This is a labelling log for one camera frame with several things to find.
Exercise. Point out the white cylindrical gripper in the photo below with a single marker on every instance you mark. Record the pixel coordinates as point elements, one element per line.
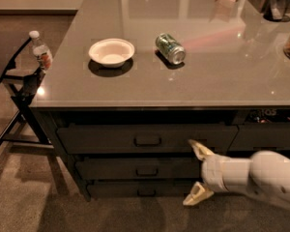
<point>214,173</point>

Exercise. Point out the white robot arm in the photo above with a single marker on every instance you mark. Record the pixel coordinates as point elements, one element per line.
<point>265,176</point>

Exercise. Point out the dark top left drawer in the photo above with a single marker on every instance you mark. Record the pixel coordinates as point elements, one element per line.
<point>85,139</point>

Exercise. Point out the dark drawer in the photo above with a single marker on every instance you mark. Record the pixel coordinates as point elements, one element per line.
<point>85,139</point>
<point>138,168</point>
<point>252,137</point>
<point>143,188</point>

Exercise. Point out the dark top right drawer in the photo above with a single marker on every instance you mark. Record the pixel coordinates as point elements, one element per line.
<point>252,137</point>

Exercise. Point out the dark middle left drawer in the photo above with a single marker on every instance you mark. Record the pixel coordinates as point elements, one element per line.
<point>138,168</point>

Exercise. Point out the dark bottom left drawer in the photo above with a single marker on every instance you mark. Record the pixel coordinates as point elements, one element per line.
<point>143,188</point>

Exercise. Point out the green soda can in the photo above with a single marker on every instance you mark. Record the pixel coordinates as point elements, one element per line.
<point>170,49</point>

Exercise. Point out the white paper bowl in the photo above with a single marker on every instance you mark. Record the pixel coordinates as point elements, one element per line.
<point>111,53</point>

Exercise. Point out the black metal chair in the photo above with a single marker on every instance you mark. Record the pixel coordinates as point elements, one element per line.
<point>23,128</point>

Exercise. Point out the clear plastic water bottle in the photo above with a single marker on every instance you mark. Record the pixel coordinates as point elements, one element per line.
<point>40,50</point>

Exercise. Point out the dark cabinet frame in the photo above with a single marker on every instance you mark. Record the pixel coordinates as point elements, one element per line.
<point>51,119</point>

